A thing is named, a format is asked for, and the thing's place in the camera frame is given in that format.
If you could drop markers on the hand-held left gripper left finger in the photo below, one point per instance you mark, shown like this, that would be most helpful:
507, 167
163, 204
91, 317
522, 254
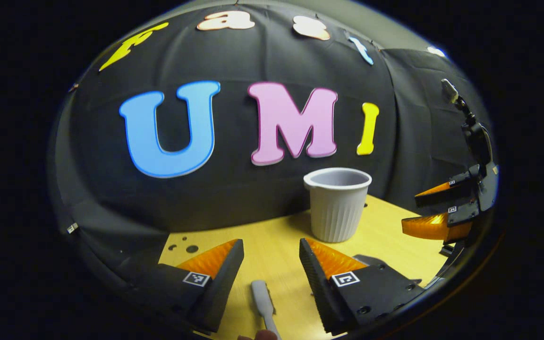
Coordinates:
222, 283

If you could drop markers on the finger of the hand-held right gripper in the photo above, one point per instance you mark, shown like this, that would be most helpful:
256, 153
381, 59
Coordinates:
461, 189
432, 226

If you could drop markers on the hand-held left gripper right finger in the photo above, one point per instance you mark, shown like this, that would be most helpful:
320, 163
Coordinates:
319, 288

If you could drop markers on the small grey broom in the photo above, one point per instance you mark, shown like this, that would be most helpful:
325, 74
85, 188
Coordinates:
262, 300

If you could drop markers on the white ribbed garbage bin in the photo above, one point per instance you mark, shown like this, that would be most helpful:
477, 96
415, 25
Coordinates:
335, 212

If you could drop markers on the wooden desktop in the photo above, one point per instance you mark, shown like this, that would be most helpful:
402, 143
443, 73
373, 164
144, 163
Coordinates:
272, 250

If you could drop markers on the small white clip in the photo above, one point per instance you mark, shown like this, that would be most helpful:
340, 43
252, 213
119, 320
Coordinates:
72, 228

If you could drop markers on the small orange clip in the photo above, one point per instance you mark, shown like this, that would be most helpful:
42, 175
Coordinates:
73, 87

